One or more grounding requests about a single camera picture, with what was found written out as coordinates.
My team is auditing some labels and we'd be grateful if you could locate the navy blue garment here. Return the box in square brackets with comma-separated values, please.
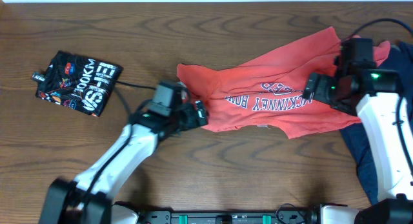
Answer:
[340, 41, 412, 205]

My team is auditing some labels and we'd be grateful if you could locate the orange printed t-shirt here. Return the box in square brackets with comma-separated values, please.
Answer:
[176, 26, 392, 139]

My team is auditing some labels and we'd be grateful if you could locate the black printed folded t-shirt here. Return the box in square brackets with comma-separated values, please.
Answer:
[31, 51, 123, 117]

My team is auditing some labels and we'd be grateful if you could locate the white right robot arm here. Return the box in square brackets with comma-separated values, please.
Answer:
[303, 69, 412, 223]

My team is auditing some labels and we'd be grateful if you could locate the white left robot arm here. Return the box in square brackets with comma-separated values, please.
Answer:
[39, 99, 208, 223]

